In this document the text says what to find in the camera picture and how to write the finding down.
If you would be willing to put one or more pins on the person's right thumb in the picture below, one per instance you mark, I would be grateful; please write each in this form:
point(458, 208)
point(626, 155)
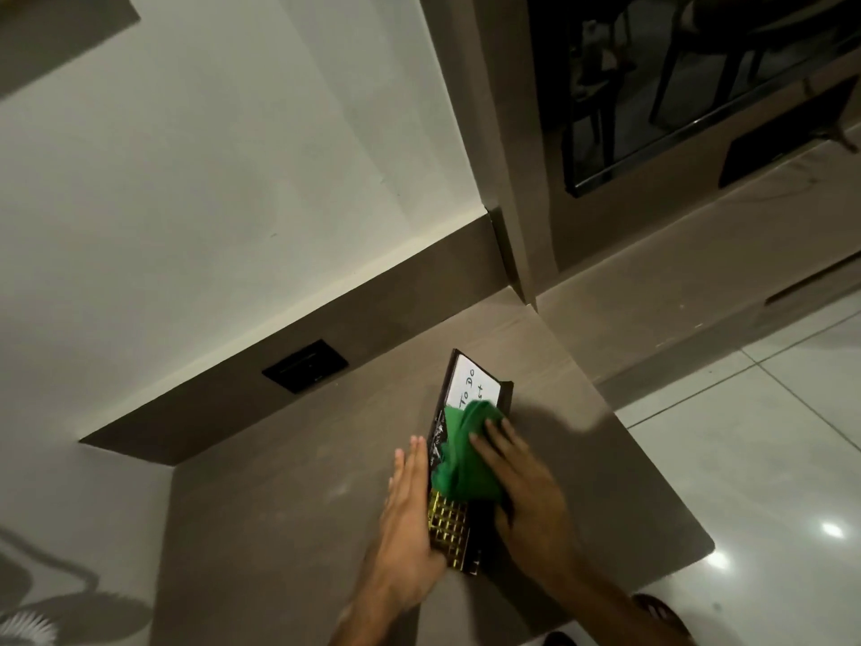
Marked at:
point(505, 514)

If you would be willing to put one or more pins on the dark frame with gold pattern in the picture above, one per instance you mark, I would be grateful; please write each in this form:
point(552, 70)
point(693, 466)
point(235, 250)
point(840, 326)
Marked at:
point(452, 528)

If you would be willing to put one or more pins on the green cloth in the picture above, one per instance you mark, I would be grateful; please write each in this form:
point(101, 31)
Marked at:
point(464, 457)

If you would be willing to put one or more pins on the brown wall shelf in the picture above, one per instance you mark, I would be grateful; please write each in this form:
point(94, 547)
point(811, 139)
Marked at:
point(47, 33)

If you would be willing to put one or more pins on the person's right middle finger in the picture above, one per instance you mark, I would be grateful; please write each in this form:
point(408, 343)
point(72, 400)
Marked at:
point(503, 437)

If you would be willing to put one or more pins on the person's right hand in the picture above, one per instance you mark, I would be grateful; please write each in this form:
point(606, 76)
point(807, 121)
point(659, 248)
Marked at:
point(531, 504)

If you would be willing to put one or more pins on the person's left hand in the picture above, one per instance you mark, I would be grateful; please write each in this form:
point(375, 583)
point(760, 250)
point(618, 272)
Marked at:
point(403, 531)

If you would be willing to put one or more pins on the person's left fingers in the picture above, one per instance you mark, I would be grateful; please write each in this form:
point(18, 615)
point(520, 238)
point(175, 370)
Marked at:
point(409, 477)

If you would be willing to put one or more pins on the black box under television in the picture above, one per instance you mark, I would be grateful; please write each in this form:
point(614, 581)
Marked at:
point(767, 151)

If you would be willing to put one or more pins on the brown television wall unit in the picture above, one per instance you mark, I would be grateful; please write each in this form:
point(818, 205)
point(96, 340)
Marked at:
point(672, 262)

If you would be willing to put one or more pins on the black wall socket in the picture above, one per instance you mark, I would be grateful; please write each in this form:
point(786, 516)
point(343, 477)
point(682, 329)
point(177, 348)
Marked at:
point(305, 366)

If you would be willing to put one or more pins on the white paper note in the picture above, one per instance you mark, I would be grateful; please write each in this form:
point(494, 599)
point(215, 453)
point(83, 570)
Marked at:
point(471, 380)

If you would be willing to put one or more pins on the person's left forearm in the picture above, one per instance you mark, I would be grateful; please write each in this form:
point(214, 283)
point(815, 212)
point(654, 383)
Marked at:
point(383, 618)

